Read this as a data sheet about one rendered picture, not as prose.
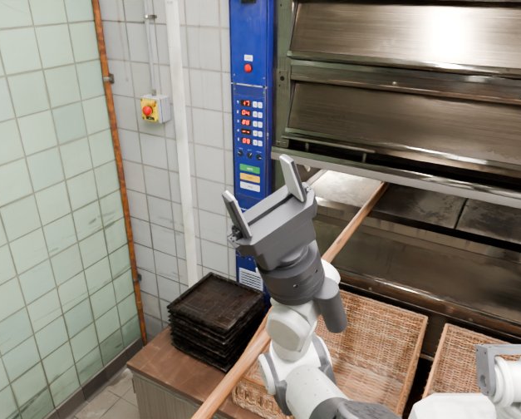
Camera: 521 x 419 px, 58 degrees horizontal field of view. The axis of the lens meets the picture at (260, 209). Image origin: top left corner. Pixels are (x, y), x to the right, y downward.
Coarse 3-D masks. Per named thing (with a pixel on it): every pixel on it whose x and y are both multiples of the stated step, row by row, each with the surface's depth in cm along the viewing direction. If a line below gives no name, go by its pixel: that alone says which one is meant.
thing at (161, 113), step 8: (144, 96) 190; (152, 96) 189; (160, 96) 189; (168, 96) 191; (144, 104) 190; (160, 104) 188; (168, 104) 192; (152, 112) 190; (160, 112) 189; (168, 112) 193; (144, 120) 194; (152, 120) 191; (160, 120) 190; (168, 120) 194
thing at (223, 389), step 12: (372, 204) 171; (360, 216) 161; (348, 228) 153; (336, 240) 147; (336, 252) 142; (264, 336) 108; (252, 348) 105; (240, 360) 102; (252, 360) 103; (228, 372) 99; (240, 372) 99; (228, 384) 96; (216, 396) 93; (228, 396) 96; (204, 408) 91; (216, 408) 92
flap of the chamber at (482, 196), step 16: (304, 160) 154; (320, 160) 152; (368, 160) 157; (384, 160) 159; (368, 176) 145; (384, 176) 142; (400, 176) 140; (448, 176) 145; (464, 176) 146; (448, 192) 134; (464, 192) 132; (480, 192) 130
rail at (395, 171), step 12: (300, 156) 155; (312, 156) 152; (324, 156) 150; (360, 168) 145; (372, 168) 143; (384, 168) 142; (396, 168) 141; (432, 180) 136; (444, 180) 134; (456, 180) 132; (492, 192) 128; (504, 192) 127; (516, 192) 126
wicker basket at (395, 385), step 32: (320, 320) 188; (352, 320) 182; (384, 320) 176; (416, 320) 170; (352, 352) 184; (384, 352) 178; (416, 352) 158; (256, 384) 157; (352, 384) 174; (384, 384) 174
